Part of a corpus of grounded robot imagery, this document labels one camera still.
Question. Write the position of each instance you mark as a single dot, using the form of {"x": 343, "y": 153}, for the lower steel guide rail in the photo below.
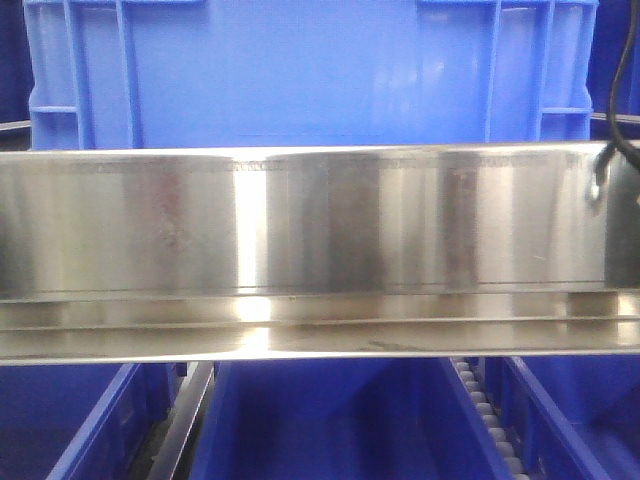
{"x": 169, "y": 449}

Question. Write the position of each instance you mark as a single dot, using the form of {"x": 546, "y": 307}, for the steel rack front rail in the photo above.
{"x": 250, "y": 253}

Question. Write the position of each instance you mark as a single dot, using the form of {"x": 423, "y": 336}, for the lower white roller track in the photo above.
{"x": 489, "y": 416}

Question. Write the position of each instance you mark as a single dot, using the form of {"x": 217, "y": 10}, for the large blue plastic bin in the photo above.
{"x": 159, "y": 74}

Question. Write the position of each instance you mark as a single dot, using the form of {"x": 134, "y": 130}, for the lower left blue bin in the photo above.
{"x": 80, "y": 421}

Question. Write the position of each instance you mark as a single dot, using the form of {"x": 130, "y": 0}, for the lower middle blue bin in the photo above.
{"x": 408, "y": 418}

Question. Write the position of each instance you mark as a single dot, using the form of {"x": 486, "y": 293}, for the lower right blue bin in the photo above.
{"x": 568, "y": 417}

